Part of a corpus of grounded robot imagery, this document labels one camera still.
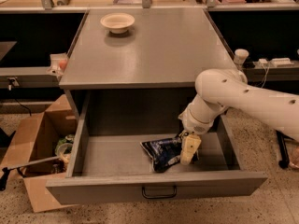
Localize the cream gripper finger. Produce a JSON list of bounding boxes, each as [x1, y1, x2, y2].
[[180, 148, 196, 165]]

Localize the grey cabinet counter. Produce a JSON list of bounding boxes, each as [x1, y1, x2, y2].
[[58, 7, 246, 120]]

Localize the white capped bottle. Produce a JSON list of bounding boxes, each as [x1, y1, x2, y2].
[[234, 49, 249, 70]]

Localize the green item in box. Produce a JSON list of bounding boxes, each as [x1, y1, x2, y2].
[[55, 134, 75, 163]]

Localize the white power strip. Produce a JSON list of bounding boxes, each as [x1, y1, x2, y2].
[[271, 58, 293, 67]]

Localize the blue chip bag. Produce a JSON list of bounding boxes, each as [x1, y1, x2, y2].
[[139, 130, 200, 174]]

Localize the clear plastic snack package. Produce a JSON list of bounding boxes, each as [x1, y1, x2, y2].
[[47, 53, 68, 77]]

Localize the black tripod leg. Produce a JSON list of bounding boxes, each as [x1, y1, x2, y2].
[[277, 132, 290, 169]]

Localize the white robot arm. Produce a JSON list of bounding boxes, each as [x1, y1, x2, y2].
[[178, 69, 299, 165]]

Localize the black drawer handle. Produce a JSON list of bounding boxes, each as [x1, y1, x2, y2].
[[141, 186, 177, 200]]

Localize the white paper bowl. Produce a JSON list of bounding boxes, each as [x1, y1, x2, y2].
[[100, 13, 135, 34]]

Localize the cardboard box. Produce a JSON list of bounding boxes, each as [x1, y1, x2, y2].
[[1, 95, 77, 213]]

